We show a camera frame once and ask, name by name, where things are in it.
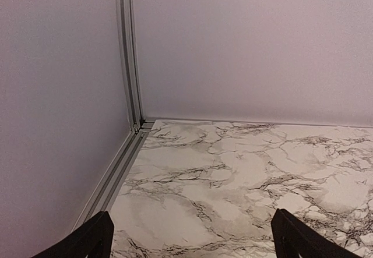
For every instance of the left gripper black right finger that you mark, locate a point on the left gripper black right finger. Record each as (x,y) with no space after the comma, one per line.
(292,238)

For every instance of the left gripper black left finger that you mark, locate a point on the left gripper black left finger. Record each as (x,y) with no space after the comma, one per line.
(91,239)

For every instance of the left side aluminium rail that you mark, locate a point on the left side aluminium rail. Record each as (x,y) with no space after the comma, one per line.
(110,182)

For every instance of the left aluminium frame post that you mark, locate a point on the left aluminium frame post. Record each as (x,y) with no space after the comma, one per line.
(127,47)

